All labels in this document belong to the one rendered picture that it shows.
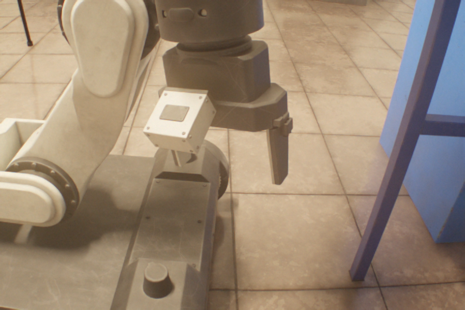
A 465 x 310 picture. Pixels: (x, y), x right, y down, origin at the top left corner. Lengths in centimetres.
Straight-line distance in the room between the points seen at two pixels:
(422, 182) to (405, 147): 48
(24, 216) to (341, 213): 80
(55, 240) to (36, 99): 98
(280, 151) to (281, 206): 78
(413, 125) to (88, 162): 55
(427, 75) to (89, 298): 66
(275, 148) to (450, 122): 48
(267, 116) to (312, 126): 119
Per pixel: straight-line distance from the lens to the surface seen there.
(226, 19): 31
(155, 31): 55
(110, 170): 97
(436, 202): 118
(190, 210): 82
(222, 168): 101
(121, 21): 52
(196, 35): 32
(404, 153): 78
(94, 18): 53
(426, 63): 71
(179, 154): 42
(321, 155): 138
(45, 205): 72
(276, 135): 35
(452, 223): 116
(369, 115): 170
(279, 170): 37
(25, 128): 88
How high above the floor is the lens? 75
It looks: 34 degrees down
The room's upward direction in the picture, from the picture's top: 5 degrees clockwise
